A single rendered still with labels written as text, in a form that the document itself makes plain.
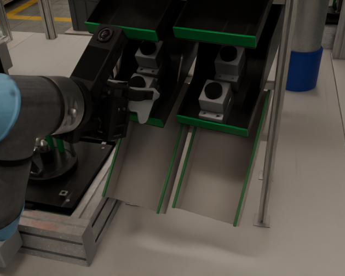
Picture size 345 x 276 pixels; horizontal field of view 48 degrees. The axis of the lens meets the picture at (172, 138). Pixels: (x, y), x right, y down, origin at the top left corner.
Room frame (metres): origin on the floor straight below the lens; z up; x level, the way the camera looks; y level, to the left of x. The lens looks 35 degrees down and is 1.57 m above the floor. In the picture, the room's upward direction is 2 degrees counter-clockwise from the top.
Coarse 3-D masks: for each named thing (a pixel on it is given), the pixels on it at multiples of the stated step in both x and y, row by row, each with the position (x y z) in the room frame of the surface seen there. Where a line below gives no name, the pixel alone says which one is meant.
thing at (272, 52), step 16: (272, 16) 0.78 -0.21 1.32; (272, 32) 0.66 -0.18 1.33; (208, 48) 0.73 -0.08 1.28; (256, 48) 0.73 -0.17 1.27; (272, 48) 0.67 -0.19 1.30; (208, 64) 0.72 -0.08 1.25; (256, 64) 0.69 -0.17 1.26; (192, 80) 0.66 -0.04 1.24; (256, 80) 0.65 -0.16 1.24; (192, 96) 0.65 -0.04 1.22; (240, 96) 0.63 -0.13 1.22; (256, 96) 0.60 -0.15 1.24; (192, 112) 0.62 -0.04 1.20; (240, 112) 0.60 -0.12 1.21; (208, 128) 0.58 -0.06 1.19; (224, 128) 0.56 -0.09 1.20; (240, 128) 0.55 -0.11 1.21
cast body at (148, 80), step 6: (132, 78) 0.62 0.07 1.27; (138, 78) 0.62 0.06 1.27; (144, 78) 0.63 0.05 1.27; (150, 78) 0.63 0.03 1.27; (156, 78) 0.67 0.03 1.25; (132, 84) 0.61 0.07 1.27; (138, 84) 0.61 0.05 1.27; (144, 84) 0.61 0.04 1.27; (150, 84) 0.61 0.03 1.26; (156, 84) 0.63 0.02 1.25; (162, 96) 0.65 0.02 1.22; (156, 102) 0.63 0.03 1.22; (150, 114) 0.61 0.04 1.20
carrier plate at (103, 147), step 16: (64, 144) 0.86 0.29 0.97; (80, 144) 0.86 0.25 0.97; (96, 144) 0.85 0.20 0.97; (80, 160) 0.79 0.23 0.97; (96, 160) 0.78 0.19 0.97; (80, 176) 0.72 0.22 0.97; (32, 192) 0.67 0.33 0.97; (48, 192) 0.67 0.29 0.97; (80, 192) 0.67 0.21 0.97; (48, 208) 0.63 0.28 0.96; (64, 208) 0.62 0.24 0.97
